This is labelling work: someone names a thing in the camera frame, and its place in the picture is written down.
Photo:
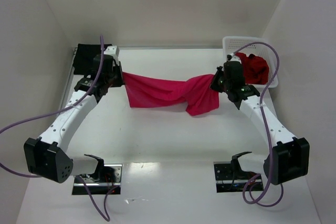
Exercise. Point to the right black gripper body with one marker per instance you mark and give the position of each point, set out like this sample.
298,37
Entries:
218,80

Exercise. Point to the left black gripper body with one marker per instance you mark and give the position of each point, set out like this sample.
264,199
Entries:
118,74

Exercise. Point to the dark red t-shirt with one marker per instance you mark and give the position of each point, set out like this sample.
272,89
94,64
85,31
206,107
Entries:
255,68

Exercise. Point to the pink t-shirt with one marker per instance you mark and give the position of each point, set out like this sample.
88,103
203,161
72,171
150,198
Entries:
145,92

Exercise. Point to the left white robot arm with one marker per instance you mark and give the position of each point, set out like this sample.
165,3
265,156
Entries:
47,156

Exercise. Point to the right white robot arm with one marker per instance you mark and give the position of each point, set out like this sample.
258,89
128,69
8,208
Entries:
288,156

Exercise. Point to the black folded t-shirt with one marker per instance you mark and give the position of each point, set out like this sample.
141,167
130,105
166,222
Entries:
83,61

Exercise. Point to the white plastic basket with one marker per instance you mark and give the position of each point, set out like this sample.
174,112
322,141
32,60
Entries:
252,45

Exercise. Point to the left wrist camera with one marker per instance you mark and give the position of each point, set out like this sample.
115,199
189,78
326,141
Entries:
112,51

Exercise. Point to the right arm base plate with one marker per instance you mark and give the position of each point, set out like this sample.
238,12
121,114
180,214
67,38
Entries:
226,181

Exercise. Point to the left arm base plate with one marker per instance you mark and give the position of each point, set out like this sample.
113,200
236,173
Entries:
110,179

